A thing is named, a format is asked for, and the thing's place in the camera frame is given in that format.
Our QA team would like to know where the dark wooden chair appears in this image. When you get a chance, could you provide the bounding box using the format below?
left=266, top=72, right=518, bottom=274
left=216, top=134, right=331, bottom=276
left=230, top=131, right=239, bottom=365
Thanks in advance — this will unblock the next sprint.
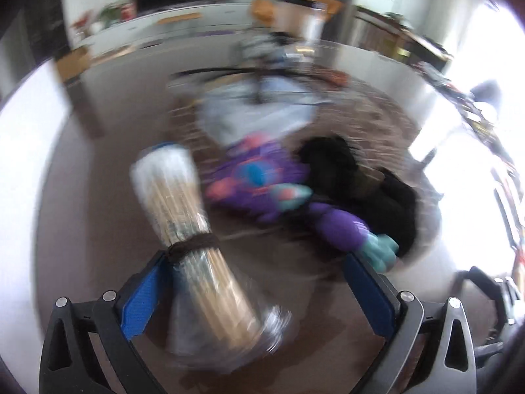
left=355, top=6, right=452, bottom=70

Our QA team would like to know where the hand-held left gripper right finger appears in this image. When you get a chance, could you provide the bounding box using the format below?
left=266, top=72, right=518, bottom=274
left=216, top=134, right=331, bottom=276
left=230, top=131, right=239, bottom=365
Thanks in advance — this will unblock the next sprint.
left=344, top=250, right=478, bottom=394

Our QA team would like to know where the orange chair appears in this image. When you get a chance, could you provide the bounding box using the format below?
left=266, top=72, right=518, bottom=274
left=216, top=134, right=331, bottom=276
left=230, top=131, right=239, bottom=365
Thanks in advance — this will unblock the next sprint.
left=250, top=0, right=344, bottom=26

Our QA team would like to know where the black fluffy cloth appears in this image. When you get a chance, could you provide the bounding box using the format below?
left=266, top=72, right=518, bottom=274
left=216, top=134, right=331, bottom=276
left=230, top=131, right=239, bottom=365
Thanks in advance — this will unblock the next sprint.
left=297, top=135, right=419, bottom=255

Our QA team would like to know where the bamboo skewer bundle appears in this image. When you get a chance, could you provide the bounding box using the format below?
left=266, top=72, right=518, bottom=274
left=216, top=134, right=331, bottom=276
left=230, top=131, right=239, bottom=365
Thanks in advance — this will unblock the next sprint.
left=129, top=142, right=294, bottom=372

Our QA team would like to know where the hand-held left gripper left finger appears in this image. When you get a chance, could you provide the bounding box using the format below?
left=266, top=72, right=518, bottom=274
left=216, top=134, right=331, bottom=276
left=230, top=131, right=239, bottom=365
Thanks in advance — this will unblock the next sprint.
left=39, top=250, right=177, bottom=394

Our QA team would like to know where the red flower arrangement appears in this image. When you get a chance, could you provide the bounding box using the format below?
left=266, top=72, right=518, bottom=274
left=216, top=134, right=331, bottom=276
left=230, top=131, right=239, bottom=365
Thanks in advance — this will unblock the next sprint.
left=72, top=11, right=94, bottom=33

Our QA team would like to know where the purple plush toy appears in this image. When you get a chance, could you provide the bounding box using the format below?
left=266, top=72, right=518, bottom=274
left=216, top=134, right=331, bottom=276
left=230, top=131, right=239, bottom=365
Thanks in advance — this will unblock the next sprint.
left=205, top=131, right=400, bottom=274

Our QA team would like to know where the long white cabinet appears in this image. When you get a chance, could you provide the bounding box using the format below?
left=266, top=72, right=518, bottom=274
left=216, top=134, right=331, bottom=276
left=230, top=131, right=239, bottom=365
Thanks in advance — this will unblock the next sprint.
left=72, top=2, right=263, bottom=56

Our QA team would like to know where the clear plastic box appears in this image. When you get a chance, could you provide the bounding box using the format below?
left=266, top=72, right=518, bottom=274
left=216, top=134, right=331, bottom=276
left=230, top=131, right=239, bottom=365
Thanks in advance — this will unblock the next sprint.
left=197, top=78, right=325, bottom=148

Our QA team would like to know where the bushy green potted plant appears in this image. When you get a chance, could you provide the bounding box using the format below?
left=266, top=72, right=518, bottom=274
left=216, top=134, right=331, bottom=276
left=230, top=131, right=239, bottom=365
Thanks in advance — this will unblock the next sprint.
left=98, top=3, right=124, bottom=27

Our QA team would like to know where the wooden bench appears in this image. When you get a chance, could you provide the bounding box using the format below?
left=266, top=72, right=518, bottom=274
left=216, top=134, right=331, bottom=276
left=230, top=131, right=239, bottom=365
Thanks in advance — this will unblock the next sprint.
left=158, top=12, right=201, bottom=25

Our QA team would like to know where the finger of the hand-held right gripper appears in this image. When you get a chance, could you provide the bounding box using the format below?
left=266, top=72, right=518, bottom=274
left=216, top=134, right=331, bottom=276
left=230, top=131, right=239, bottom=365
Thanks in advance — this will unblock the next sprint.
left=451, top=266, right=516, bottom=333

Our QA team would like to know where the clear storage bin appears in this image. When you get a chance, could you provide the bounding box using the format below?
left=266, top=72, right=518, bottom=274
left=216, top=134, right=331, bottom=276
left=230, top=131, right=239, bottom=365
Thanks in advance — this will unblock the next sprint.
left=274, top=0, right=326, bottom=42

